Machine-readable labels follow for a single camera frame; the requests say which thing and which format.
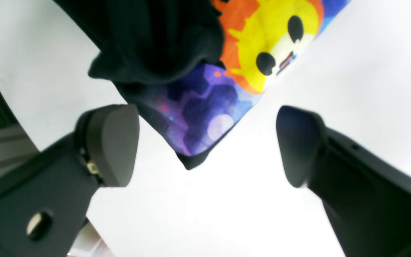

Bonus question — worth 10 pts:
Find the black t-shirt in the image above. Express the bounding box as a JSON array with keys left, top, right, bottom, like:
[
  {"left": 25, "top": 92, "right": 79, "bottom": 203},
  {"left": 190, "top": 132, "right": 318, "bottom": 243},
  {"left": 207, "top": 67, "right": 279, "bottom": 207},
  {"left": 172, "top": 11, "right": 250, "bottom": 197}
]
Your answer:
[{"left": 55, "top": 0, "right": 349, "bottom": 170}]

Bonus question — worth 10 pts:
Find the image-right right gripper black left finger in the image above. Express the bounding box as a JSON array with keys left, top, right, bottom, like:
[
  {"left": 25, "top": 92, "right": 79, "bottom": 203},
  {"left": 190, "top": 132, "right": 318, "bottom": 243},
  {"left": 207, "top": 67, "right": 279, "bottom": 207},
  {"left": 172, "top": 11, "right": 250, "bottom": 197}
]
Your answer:
[{"left": 0, "top": 105, "right": 139, "bottom": 257}]

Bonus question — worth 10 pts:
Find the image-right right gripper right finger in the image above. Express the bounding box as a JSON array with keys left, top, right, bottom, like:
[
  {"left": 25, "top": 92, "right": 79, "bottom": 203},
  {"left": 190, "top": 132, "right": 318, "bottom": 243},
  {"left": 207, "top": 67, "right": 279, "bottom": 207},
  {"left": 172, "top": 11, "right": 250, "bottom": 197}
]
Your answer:
[{"left": 276, "top": 106, "right": 411, "bottom": 257}]

